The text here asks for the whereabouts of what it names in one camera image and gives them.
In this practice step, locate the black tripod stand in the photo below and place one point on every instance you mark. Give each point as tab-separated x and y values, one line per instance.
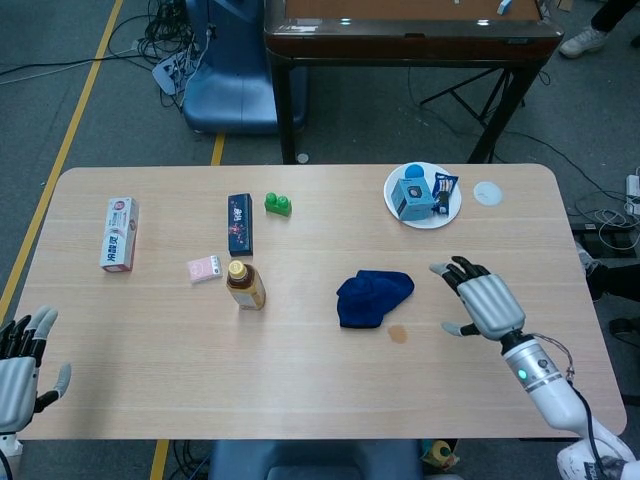
480	100

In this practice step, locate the small pink card box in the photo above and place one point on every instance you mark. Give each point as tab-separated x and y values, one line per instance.
204	270

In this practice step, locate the white round plate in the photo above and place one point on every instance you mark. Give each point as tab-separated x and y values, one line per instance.
450	220

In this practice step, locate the blue grey robot chassis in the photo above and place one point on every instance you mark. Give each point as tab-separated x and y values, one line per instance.
310	460

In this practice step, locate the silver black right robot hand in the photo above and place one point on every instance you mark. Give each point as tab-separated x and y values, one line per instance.
492	302

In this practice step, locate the light blue cube box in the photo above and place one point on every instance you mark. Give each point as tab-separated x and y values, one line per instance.
411	200

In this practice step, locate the white pink toothpaste box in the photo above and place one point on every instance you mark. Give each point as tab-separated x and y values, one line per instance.
119	235

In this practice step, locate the clear round lid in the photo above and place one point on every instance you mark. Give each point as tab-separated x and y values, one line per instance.
488	193

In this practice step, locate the dark wooden game table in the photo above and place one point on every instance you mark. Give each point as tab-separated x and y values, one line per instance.
410	42

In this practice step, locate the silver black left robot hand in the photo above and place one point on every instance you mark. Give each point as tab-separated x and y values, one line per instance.
15	385

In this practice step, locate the blue ball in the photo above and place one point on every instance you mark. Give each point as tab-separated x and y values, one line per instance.
414	170

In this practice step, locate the amber tea bottle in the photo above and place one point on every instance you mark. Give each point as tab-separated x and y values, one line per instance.
246	290

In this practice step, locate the blue white snack packet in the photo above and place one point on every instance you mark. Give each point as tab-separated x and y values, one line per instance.
444	192

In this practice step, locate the white power strip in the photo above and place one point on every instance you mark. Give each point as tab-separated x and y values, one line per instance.
633	192

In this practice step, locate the dark blue floral box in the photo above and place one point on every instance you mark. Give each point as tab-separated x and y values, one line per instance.
240	225

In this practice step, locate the dark blue cloth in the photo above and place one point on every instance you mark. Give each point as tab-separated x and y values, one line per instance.
370	300

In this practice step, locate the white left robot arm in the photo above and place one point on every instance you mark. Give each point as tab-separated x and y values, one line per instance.
6	452

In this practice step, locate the blue plastic robot base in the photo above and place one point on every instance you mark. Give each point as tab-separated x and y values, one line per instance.
235	75

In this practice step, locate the blue white small block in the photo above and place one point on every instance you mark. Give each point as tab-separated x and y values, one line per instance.
504	6

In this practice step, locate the green toy building block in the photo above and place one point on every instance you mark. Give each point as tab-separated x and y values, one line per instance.
278	206

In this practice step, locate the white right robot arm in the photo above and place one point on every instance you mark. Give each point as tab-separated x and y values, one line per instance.
550	395

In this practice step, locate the white sneaker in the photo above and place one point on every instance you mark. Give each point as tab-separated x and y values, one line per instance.
582	42

